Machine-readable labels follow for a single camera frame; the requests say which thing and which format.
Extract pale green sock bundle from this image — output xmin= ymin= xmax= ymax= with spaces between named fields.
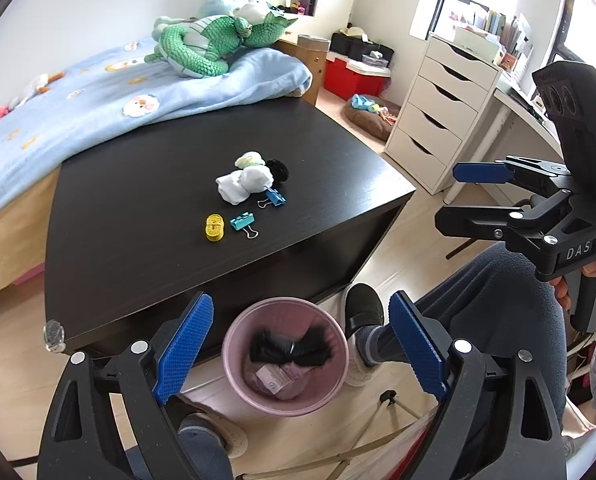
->
xmin=234 ymin=151 xmax=266 ymax=170

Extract person's shoe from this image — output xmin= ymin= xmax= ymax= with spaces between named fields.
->
xmin=338 ymin=283 xmax=385 ymax=388
xmin=178 ymin=398 xmax=248 ymax=460

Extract light blue plush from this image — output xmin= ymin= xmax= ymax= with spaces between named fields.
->
xmin=196 ymin=0 xmax=247 ymax=18

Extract white desk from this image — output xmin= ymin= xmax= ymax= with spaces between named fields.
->
xmin=436 ymin=73 xmax=563 ymax=204

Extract person's right shoe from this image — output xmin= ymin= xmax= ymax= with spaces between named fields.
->
xmin=338 ymin=283 xmax=385 ymax=388

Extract red storage box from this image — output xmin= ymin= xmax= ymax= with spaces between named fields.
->
xmin=324 ymin=58 xmax=390 ymax=101

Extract pink trash bin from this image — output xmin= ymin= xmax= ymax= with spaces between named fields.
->
xmin=222 ymin=297 xmax=349 ymax=417

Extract white sock bundle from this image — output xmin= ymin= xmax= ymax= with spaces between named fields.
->
xmin=216 ymin=165 xmax=273 ymax=206

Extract white drawer cabinet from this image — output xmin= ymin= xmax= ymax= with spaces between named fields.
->
xmin=386 ymin=35 xmax=501 ymax=195

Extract blue binder clip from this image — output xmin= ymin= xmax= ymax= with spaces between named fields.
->
xmin=257 ymin=188 xmax=286 ymax=209

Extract pink printed card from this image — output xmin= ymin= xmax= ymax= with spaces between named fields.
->
xmin=255 ymin=363 xmax=311 ymax=400

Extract green dragon plush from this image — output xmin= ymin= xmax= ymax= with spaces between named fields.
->
xmin=144 ymin=4 xmax=296 ymax=78

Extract books on cabinet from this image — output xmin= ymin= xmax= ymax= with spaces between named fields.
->
xmin=448 ymin=4 xmax=536 ymax=76

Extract wooden bed frame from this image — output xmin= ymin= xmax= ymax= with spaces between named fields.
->
xmin=0 ymin=168 xmax=60 ymax=290

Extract black sock bundle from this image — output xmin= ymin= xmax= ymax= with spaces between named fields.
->
xmin=249 ymin=325 xmax=333 ymax=367

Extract white goose plush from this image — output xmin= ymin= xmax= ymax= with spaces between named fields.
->
xmin=7 ymin=72 xmax=66 ymax=110

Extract brown pet bed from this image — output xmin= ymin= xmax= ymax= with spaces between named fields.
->
xmin=342 ymin=94 xmax=401 ymax=142

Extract teal binder clip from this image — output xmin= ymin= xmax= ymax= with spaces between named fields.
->
xmin=230 ymin=212 xmax=259 ymax=240

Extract light blue blanket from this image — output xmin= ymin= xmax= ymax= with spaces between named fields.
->
xmin=0 ymin=38 xmax=312 ymax=210

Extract person's left shoe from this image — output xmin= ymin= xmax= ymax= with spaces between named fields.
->
xmin=178 ymin=398 xmax=248 ymax=460

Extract black storage bags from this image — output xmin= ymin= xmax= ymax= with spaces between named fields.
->
xmin=330 ymin=30 xmax=394 ymax=68

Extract wooden nightstand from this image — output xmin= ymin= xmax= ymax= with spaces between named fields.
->
xmin=273 ymin=32 xmax=330 ymax=105

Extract black hair tie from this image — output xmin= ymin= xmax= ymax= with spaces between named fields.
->
xmin=265 ymin=158 xmax=292 ymax=184

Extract black wooden table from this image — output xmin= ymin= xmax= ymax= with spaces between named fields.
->
xmin=45 ymin=98 xmax=414 ymax=359

